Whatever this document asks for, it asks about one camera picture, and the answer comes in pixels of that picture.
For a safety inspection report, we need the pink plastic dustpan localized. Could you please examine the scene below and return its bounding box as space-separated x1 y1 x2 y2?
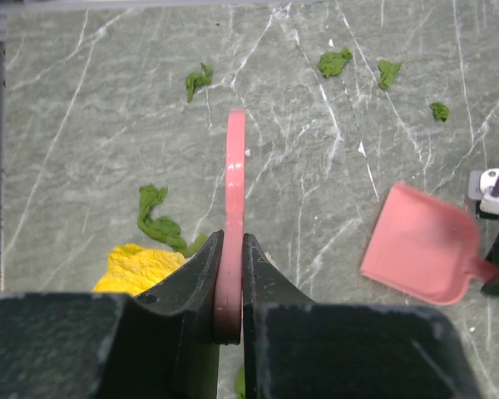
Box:
360 182 499 306

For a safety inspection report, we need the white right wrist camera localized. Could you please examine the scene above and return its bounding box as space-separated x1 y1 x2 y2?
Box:
465 168 499 219

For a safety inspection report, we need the pink hand brush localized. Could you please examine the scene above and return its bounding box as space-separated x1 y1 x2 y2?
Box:
214 109 246 345

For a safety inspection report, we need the yellow white napa cabbage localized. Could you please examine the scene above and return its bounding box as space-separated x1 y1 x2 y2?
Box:
92 244 186 296

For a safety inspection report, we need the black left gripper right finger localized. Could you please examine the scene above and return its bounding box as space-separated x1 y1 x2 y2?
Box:
242 234 482 398

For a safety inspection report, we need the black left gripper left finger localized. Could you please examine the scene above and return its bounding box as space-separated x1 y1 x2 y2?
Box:
0 231 224 398

